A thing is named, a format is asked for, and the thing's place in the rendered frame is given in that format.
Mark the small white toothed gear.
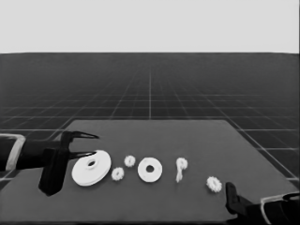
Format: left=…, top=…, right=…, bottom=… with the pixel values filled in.
left=205, top=176, right=223, bottom=193
left=111, top=167, right=126, bottom=182
left=175, top=157, right=189, bottom=172
left=123, top=155, right=137, bottom=168

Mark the white round carrier with pins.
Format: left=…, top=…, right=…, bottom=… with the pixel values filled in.
left=137, top=157, right=163, bottom=183

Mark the large thick white disc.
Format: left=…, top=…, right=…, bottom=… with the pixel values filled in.
left=70, top=149, right=113, bottom=188

